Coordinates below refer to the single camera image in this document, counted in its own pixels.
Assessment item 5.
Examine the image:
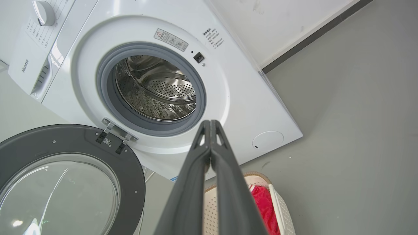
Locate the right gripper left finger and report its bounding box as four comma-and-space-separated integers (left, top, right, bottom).
153, 120, 211, 235

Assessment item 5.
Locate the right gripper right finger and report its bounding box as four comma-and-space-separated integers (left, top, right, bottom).
211, 120, 268, 235

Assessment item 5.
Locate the black round washer door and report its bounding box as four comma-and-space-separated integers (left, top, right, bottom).
0, 124, 146, 235

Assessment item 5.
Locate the metal door hinge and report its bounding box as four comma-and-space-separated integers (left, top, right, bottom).
95, 118, 138, 155

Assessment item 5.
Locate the white front-load washing machine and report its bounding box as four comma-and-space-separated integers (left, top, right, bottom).
8, 0, 303, 182

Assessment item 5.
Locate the red and white garment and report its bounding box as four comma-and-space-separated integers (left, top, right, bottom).
249, 185, 281, 235

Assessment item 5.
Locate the beige plastic laundry basket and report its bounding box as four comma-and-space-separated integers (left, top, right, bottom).
202, 172, 296, 235

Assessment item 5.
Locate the round white filter cover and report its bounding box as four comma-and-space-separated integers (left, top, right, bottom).
252, 131, 284, 150

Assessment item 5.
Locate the steel perforated washer drum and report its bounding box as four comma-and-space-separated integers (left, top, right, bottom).
115, 55, 198, 122

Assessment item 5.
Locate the white warning sticker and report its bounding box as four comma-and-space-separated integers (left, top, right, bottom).
153, 28, 189, 52

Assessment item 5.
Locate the white detergent drawer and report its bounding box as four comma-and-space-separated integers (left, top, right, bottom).
8, 31, 53, 96

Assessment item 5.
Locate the white program dial knob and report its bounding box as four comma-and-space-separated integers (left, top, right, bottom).
32, 0, 56, 27

